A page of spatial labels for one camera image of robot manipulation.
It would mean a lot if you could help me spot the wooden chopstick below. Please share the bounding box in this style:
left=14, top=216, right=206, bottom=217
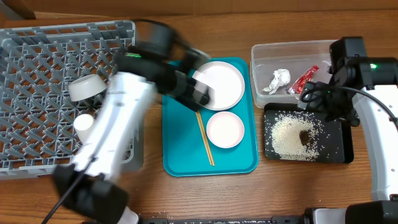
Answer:
left=195, top=111, right=214, bottom=167
left=196, top=110, right=216, bottom=167

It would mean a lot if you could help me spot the red snack wrapper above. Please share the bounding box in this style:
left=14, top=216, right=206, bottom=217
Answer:
left=286, top=65, right=319, bottom=95

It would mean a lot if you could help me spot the brown food scrap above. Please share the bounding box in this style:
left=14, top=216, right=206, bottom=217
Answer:
left=299, top=130, right=312, bottom=146

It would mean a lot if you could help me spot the pink bowl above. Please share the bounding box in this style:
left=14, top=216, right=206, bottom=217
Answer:
left=206, top=111, right=245, bottom=149

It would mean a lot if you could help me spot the white tissue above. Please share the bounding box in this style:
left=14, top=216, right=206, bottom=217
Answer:
left=263, top=68, right=290, bottom=95

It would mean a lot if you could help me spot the grey bowl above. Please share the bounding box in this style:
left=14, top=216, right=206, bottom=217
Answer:
left=68, top=74, right=107, bottom=101

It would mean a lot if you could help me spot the white paper cup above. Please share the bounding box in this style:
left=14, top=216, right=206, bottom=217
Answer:
left=73, top=114, right=95, bottom=143

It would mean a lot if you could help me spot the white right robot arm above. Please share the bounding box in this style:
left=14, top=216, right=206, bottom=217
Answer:
left=298, top=57, right=397, bottom=223

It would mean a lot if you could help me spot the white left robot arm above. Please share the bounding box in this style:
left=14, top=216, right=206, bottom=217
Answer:
left=53, top=49, right=210, bottom=223

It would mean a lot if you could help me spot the black waste tray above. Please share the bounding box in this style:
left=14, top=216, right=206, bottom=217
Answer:
left=264, top=103, right=354, bottom=164

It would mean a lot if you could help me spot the clear plastic waste bin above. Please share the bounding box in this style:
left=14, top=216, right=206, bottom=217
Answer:
left=250, top=40, right=334, bottom=108

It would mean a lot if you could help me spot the large white plate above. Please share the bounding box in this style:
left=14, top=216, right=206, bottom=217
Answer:
left=193, top=61, right=245, bottom=111

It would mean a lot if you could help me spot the teal serving tray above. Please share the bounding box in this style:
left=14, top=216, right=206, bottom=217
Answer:
left=162, top=57, right=259, bottom=177

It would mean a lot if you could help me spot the grey dish rack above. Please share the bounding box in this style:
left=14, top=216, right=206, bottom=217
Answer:
left=1, top=21, right=135, bottom=180

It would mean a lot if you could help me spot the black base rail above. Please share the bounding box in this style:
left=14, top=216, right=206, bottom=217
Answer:
left=138, top=215, right=313, bottom=224

